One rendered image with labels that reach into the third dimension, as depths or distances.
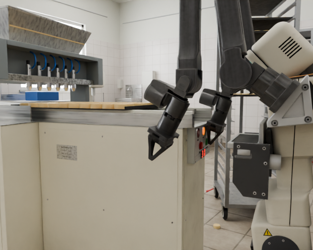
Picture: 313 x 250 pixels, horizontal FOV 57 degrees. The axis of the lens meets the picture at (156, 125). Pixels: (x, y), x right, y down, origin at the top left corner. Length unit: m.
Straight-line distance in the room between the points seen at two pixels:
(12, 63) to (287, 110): 1.14
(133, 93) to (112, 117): 5.28
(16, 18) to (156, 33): 4.96
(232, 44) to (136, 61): 5.74
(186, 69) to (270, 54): 0.25
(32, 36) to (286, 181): 1.22
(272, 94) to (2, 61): 1.00
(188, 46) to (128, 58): 5.84
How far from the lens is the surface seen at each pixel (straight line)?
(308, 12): 5.22
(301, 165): 0.94
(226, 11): 0.79
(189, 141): 1.09
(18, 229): 1.44
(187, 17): 0.81
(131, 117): 1.13
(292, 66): 0.88
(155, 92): 0.81
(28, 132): 1.38
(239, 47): 0.76
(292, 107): 0.75
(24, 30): 1.48
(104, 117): 1.20
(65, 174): 1.35
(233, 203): 2.32
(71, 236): 1.44
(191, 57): 0.78
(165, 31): 6.12
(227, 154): 2.19
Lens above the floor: 0.96
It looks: 6 degrees down
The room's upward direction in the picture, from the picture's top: straight up
